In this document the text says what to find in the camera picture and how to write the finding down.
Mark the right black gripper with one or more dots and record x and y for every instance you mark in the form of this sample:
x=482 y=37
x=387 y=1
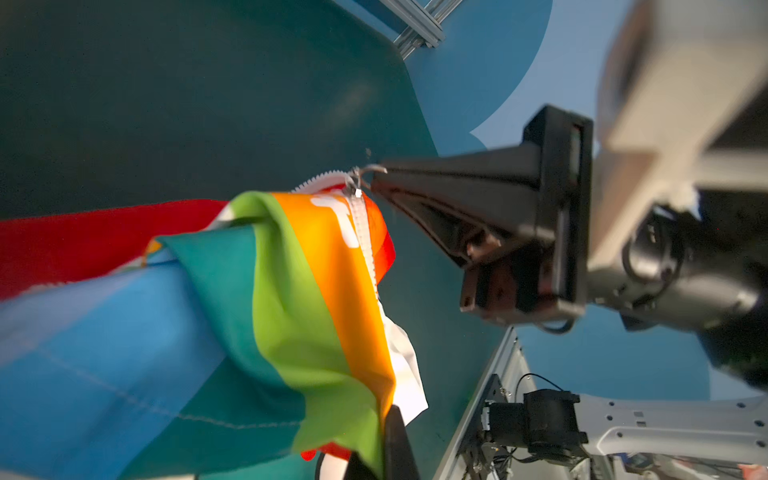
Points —
x=516 y=218

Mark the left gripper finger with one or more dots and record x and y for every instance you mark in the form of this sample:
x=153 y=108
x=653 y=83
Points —
x=399 y=460

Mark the rainbow and white kids jacket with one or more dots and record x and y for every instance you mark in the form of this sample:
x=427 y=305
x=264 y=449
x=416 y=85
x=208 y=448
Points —
x=190 y=338

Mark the right side table edge rail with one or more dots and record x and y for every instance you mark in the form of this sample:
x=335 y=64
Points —
x=469 y=455

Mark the back horizontal aluminium rail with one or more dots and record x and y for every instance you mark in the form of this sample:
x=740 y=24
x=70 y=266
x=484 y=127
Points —
x=418 y=19

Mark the right slanted aluminium post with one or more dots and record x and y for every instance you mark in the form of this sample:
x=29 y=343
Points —
x=408 y=41

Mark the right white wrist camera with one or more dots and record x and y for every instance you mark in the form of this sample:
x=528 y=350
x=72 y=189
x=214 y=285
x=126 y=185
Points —
x=678 y=75

